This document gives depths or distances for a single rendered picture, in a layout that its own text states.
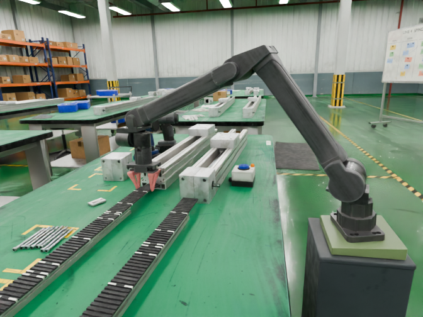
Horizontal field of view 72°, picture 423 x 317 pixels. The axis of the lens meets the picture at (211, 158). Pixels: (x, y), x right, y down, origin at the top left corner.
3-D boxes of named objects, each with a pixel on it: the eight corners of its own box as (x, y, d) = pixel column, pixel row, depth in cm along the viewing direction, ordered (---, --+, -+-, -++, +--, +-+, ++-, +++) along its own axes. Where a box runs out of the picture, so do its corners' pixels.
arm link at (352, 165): (367, 211, 67) (368, 201, 71) (370, 170, 64) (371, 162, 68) (325, 206, 71) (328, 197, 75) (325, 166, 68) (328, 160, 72)
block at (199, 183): (216, 205, 93) (215, 177, 91) (180, 202, 96) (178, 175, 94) (222, 194, 102) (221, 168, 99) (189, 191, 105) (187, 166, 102)
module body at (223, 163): (216, 194, 102) (215, 170, 100) (189, 191, 105) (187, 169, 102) (247, 143, 176) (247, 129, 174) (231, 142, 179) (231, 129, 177)
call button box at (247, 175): (252, 187, 107) (252, 171, 105) (226, 185, 109) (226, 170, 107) (255, 180, 114) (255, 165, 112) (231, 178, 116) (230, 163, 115)
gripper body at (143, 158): (135, 165, 104) (133, 145, 102) (161, 166, 102) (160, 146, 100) (126, 170, 98) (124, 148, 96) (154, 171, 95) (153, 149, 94)
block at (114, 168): (129, 181, 117) (127, 158, 114) (103, 180, 118) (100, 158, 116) (139, 173, 126) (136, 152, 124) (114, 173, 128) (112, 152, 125)
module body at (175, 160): (166, 189, 107) (164, 168, 105) (141, 187, 110) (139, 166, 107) (217, 142, 181) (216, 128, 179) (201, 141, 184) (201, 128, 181)
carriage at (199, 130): (208, 141, 158) (207, 129, 156) (189, 140, 161) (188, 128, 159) (214, 135, 173) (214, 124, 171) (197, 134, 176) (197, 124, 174)
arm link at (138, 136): (142, 131, 93) (153, 129, 98) (126, 130, 96) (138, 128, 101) (143, 152, 94) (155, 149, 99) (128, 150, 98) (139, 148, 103)
